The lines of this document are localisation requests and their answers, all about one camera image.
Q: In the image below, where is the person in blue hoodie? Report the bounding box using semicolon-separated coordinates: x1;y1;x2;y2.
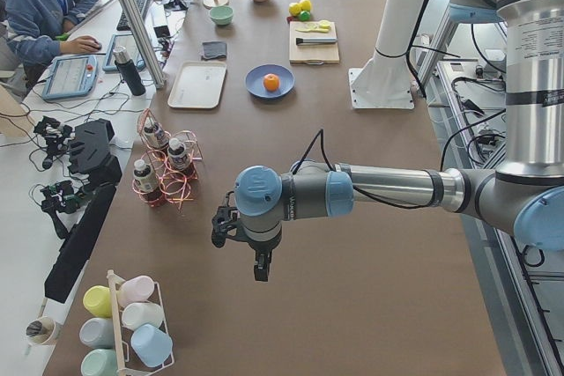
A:
4;0;100;67

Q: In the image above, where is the yellow cup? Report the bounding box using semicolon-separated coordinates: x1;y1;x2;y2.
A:
83;285;112;318

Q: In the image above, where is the tea bottle middle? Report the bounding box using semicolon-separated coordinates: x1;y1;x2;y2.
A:
167;137;197;180

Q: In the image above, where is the yellow plastic knife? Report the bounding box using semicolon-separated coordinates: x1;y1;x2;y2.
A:
295;26;330;33

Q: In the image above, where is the blue cup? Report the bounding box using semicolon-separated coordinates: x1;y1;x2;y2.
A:
130;324;173;367

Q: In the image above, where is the cream rabbit tray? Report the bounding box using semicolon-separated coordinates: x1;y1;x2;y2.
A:
167;61;226;109

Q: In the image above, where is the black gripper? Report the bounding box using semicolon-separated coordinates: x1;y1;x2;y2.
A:
248;238;280;282

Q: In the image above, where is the orange fruit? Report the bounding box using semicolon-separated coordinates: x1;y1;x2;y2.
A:
263;73;280;92

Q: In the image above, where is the black keyboard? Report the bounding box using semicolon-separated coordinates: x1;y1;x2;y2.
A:
115;0;153;32

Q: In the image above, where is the white cup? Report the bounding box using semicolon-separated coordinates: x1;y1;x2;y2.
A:
122;302;164;330

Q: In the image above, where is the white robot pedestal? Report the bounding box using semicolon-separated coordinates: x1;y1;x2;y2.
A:
349;0;428;109

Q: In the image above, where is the yellow lemon outer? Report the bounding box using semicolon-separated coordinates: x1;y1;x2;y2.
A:
299;0;312;11

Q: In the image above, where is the lemon half near board edge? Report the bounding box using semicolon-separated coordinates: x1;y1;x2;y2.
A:
317;20;331;30

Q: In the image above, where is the tea bottle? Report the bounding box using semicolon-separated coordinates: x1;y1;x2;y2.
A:
143;121;169;151
167;137;197;180
133;159;165;207

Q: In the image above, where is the black water bottle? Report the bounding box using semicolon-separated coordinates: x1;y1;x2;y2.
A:
113;45;146;96

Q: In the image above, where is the tea bottle front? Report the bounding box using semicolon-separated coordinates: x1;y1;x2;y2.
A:
133;159;165;207

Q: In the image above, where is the green bowl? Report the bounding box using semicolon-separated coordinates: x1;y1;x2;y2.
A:
209;5;234;26

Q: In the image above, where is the grey cup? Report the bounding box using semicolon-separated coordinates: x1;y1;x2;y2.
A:
78;317;115;349

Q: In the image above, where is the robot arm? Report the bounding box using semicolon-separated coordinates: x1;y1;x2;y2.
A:
234;0;563;281

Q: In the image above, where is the blue round plate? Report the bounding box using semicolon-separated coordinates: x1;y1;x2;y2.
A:
245;64;294;100

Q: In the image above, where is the wooden cutting board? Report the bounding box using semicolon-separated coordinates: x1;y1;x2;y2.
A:
288;20;340;64

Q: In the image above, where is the tea bottle back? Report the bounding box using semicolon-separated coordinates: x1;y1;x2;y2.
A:
143;121;169;151

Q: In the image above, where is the steel muddler black tip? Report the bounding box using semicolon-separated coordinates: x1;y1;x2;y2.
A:
295;37;338;47

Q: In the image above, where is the copper wire bottle rack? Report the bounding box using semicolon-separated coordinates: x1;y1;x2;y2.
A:
131;108;203;209

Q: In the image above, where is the grey folded cloth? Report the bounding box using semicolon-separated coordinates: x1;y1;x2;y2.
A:
201;41;227;61

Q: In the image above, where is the blue teach pendant far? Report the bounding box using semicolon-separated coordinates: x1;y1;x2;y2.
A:
101;32;146;73

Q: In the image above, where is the blue teach pendant near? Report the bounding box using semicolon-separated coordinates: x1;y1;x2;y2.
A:
41;55;98;100

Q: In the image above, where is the blue teach pendant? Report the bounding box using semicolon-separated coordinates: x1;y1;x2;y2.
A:
41;55;98;100
101;32;146;73

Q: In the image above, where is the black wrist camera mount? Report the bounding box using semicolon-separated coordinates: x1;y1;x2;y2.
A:
211;190;246;248

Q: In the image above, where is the green lime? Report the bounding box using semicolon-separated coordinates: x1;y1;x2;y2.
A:
297;11;311;22

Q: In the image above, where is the yellow lemon near lime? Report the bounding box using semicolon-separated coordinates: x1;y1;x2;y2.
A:
288;3;303;18

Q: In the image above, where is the white cup rack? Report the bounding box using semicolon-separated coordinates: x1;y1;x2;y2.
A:
107;269;175;376

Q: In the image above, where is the pink cup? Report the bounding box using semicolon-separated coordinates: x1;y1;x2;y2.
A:
117;275;154;307

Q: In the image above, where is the mint green cup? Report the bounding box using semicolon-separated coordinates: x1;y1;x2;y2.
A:
80;349;117;376

